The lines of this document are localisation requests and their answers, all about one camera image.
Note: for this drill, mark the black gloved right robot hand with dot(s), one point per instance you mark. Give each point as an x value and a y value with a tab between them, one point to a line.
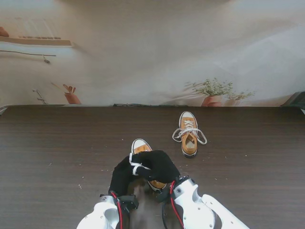
162	167

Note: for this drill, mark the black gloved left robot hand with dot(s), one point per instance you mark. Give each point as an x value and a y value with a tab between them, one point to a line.
121	176

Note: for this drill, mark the yellow canvas sneaker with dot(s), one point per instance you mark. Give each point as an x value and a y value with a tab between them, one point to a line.
184	149
139	145

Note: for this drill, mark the green plant in terracotta pot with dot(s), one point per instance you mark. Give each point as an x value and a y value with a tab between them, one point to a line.
212	100

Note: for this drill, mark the terracotta pot with wooden utensils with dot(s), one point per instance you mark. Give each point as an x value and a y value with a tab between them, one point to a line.
72	99

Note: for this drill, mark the metal tap fixture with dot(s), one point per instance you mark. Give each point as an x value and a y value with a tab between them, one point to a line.
41	99

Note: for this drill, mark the metal wall rail with hook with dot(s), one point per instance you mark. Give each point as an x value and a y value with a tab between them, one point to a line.
23	52

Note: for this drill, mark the wooden wall shelf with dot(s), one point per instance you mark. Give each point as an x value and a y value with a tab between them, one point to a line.
35	41

